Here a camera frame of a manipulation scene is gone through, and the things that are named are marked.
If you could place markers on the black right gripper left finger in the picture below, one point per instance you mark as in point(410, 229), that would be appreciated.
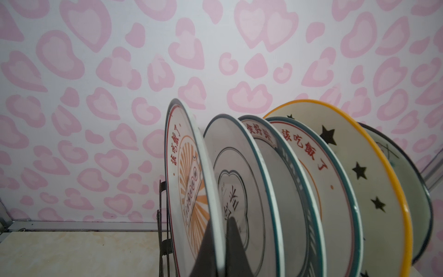
point(205, 265)

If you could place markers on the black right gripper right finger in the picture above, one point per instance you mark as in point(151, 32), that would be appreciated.
point(236, 261)

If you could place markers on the orange sunburst plate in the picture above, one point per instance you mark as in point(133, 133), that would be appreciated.
point(192, 191)
point(335, 198)

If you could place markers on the cat pumpkin star plate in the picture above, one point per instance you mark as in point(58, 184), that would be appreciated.
point(386, 218)

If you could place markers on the light blue flower plate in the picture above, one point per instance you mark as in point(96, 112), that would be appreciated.
point(415, 190)

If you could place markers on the green-rim lettered white plate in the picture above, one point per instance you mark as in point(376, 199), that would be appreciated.
point(303, 237)

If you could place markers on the black two-tier dish rack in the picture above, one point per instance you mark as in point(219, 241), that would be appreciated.
point(167, 267)

